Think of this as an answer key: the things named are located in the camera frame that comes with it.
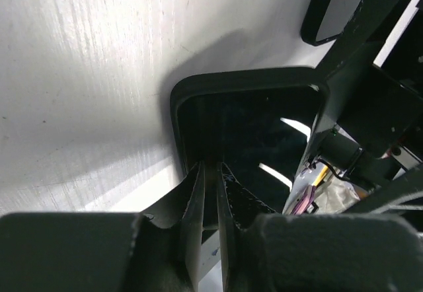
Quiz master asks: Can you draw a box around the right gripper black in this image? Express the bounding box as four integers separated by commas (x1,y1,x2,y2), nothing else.
282,0,422,213

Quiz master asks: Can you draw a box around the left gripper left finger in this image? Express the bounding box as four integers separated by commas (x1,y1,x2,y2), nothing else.
1,163,204,291

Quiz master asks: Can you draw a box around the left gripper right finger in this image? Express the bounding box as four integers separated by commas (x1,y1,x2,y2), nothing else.
217,163,422,291

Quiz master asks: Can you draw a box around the blue smartphone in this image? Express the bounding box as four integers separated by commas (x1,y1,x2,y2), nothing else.
171,85,323,232

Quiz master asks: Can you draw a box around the black phone case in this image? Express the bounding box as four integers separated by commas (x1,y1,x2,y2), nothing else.
300,0,361,46
169,66,331,240

